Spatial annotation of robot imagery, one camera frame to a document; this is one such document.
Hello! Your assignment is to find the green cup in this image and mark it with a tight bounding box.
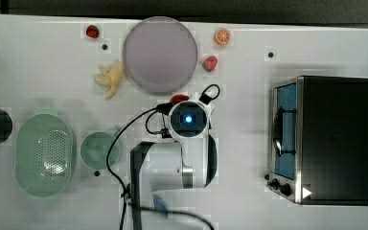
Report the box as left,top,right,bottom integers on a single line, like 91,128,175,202
80,131,122,170

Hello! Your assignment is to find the green plastic strainer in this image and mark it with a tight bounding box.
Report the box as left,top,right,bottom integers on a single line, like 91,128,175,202
14,114,74,197

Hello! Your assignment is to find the toy orange slice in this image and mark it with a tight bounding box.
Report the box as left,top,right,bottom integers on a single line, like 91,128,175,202
214,28,231,46

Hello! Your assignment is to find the large toy strawberry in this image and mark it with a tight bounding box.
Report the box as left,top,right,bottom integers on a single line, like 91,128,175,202
202,56,219,72

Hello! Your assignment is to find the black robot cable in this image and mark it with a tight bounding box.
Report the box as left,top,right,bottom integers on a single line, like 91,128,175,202
105,83,221,230

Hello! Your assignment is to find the blue cup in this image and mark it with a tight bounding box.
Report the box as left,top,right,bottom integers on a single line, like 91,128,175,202
153,195,169,218

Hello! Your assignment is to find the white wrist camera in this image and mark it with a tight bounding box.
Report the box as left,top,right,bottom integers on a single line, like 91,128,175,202
189,92,215,114

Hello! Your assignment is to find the small toy strawberry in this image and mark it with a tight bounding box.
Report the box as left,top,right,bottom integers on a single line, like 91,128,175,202
85,25,100,38

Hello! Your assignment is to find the purple round plate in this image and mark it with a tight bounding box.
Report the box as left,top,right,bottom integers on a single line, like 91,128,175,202
123,16,197,95

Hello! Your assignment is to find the red ketchup bottle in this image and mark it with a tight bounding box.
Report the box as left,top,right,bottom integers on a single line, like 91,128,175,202
170,94,189,104

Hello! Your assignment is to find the black toaster oven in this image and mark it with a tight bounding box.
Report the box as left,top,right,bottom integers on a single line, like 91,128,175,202
264,76,368,206

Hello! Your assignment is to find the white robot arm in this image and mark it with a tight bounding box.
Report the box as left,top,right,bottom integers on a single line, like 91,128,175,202
129,99,218,230

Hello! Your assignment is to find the toy banana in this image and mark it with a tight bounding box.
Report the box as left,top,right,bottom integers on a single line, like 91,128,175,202
95,61,125,100

